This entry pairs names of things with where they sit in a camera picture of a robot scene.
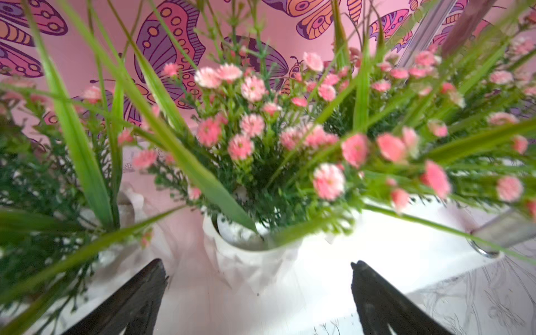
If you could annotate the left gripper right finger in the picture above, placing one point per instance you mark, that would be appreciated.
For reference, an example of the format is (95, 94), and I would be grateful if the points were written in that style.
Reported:
(382, 309)

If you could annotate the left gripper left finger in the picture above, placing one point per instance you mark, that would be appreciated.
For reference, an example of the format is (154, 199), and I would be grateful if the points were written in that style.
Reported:
(132, 309)

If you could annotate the pink potted plant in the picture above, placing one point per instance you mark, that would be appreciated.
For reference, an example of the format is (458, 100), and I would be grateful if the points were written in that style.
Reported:
(444, 127)
(61, 168)
(248, 143)

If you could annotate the white two-tier rack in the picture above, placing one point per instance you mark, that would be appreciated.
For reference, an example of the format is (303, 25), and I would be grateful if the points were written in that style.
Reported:
(316, 287)

